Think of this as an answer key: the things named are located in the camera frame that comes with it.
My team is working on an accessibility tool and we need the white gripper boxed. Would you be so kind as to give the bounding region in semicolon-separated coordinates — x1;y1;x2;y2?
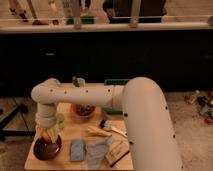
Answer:
35;113;58;134

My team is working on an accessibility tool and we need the apple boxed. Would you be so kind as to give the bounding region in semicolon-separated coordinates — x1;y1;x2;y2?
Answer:
42;131;53;143

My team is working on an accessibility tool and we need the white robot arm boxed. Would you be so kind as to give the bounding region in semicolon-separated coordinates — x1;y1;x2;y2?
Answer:
31;77;183;171

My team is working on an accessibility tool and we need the purple bowl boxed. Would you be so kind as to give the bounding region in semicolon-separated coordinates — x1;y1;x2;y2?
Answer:
33;136;62;161

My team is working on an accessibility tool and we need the orange bowl with food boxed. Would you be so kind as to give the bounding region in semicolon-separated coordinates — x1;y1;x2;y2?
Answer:
71;104;95;117

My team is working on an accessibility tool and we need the green plastic cup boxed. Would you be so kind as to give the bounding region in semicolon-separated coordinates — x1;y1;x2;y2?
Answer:
57;113;65;130

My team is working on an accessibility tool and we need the black tripod stand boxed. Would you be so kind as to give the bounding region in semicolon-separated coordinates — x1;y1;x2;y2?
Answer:
0;100;35;142

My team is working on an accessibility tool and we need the blue sponge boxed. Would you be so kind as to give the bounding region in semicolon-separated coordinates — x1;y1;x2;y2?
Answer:
70;139;85;162

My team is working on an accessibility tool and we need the yellow banana toy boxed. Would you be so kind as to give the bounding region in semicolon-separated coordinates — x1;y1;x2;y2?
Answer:
87;126;111;137

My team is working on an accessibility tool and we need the grey cloth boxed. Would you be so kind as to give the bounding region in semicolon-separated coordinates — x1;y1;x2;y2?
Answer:
86;137;112;170

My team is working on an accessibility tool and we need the green cutting board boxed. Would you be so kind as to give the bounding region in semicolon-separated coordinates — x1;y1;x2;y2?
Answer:
102;79;129;115

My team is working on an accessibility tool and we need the wooden block with black strip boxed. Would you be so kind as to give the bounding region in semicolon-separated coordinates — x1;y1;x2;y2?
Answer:
105;141;130;167

